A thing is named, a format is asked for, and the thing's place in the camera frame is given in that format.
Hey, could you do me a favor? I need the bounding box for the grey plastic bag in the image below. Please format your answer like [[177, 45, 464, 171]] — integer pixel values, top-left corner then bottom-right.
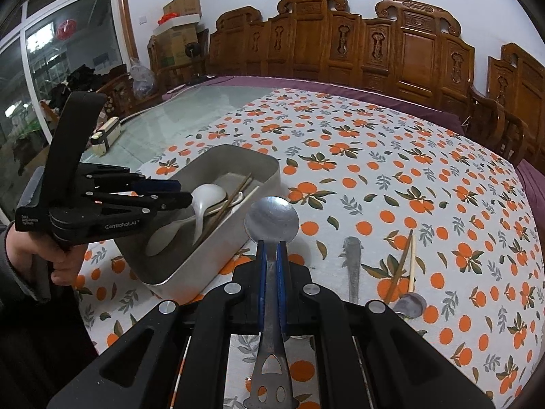
[[129, 57, 156, 98]]

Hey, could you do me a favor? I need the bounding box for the brown cardboard box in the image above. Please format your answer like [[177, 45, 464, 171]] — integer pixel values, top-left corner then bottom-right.
[[163, 0, 202, 20]]

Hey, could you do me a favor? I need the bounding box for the beige block with black stripe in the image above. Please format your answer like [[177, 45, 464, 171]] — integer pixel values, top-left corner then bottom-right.
[[90, 117, 123, 155]]

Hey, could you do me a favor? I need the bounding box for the white plastic spoon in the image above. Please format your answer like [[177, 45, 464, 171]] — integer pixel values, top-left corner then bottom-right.
[[145, 192, 244, 257]]

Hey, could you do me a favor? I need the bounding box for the purple armchair cushion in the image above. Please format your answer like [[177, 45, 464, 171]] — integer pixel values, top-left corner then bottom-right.
[[515, 160, 545, 222]]

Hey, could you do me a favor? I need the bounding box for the red round window decoration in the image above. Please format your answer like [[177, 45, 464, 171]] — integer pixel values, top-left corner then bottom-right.
[[55, 19, 79, 41]]

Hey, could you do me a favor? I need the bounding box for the wooden framed glass door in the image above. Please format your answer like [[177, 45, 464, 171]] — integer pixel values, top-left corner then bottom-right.
[[0, 0, 139, 222]]

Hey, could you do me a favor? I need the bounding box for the person's left hand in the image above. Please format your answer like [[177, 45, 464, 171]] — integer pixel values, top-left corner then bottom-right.
[[4, 228, 86, 286]]

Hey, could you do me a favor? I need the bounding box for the white cardboard box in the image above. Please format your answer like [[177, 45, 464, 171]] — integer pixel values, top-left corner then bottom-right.
[[152, 14, 201, 37]]

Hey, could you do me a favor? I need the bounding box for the dark brown chopstick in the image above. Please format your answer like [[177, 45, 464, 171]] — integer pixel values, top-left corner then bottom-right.
[[384, 229, 414, 304], [193, 173, 253, 245], [204, 173, 250, 222]]

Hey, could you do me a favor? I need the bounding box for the wooden chair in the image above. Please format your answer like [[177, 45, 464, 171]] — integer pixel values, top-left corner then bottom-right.
[[96, 72, 141, 118]]

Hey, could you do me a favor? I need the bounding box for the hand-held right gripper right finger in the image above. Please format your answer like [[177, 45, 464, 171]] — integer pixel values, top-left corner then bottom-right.
[[276, 241, 495, 409]]

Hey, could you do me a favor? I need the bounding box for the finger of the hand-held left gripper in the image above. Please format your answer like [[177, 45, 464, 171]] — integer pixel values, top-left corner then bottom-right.
[[83, 191, 194, 224], [79, 163, 184, 199]]

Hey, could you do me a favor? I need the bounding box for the metal fork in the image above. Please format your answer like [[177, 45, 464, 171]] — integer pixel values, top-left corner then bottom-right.
[[343, 236, 363, 304]]

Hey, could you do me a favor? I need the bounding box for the person's left forearm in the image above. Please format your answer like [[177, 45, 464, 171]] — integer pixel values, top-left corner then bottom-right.
[[0, 222, 98, 409]]

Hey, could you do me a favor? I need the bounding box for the carved wooden sofa bench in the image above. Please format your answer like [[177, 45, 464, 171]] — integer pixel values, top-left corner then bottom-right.
[[206, 0, 507, 150]]

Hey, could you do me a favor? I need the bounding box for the large green print cardboard box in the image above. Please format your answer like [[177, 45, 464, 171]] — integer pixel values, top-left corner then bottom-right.
[[147, 26, 209, 77]]

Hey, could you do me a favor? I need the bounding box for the pile of black clothes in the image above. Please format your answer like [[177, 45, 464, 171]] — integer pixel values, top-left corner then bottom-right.
[[49, 65, 128, 107]]

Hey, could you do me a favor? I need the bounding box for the metal spoon with slotted handle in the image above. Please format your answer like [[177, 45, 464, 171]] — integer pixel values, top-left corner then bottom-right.
[[244, 196, 301, 409]]

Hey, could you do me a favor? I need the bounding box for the small metal spoon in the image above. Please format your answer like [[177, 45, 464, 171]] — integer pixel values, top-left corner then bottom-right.
[[392, 292, 427, 319]]

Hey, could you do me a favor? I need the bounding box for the orange fruit print tablecloth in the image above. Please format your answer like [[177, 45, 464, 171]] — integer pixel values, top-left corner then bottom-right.
[[72, 87, 535, 409]]

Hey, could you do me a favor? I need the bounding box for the small black fan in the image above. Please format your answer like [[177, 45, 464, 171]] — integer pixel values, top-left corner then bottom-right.
[[184, 43, 201, 73]]

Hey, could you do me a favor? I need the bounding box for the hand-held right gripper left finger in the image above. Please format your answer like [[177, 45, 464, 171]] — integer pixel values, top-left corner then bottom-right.
[[46, 239, 269, 409]]

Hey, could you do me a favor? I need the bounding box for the rectangular metal tray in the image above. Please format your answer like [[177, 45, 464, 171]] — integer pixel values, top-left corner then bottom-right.
[[114, 144, 281, 303]]

